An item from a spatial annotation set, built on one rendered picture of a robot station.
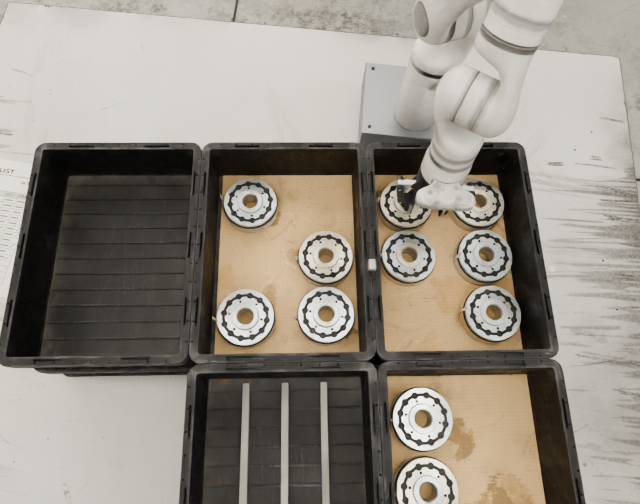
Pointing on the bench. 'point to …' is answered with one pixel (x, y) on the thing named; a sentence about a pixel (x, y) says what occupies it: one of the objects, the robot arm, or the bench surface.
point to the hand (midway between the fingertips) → (425, 207)
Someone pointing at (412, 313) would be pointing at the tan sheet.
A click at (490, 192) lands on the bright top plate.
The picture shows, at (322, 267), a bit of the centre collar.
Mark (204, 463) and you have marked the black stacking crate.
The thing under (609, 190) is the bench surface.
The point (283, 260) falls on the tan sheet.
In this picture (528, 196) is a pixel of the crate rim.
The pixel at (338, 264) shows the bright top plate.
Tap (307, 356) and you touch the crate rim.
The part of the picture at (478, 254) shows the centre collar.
